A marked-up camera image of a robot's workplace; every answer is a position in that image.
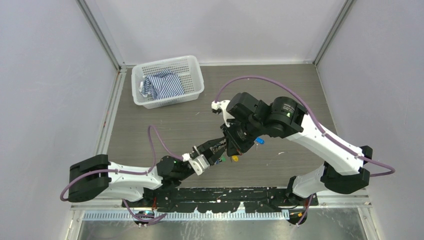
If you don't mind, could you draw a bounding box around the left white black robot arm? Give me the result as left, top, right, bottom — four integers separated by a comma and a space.
60, 137, 227, 207

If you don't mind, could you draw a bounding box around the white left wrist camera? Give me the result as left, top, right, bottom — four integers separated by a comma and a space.
182, 153, 211, 176

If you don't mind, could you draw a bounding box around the blue white striped cloth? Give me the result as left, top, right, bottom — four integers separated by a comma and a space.
139, 69, 185, 100

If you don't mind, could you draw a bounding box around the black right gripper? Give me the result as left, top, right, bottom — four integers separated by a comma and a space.
219, 116, 263, 156

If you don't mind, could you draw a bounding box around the aluminium frame rail left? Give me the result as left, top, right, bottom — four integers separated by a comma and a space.
70, 66, 128, 211

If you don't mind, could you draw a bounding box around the slotted cable duct strip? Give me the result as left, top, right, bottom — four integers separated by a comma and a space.
82, 209, 290, 221

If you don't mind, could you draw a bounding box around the white plastic perforated basket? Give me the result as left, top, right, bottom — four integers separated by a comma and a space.
131, 55, 205, 109

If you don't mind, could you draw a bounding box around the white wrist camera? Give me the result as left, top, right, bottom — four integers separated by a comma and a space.
182, 153, 211, 176
211, 100, 235, 128

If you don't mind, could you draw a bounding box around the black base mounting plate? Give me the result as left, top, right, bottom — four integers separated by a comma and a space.
127, 186, 310, 214

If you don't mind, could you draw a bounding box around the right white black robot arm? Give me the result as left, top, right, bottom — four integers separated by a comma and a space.
211, 92, 373, 205

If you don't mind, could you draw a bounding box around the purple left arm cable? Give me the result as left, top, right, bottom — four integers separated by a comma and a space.
59, 124, 190, 228

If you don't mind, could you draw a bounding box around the blue key tag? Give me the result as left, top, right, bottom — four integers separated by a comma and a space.
255, 137, 265, 145

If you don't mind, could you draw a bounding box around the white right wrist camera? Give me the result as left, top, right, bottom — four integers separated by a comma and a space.
211, 100, 235, 128

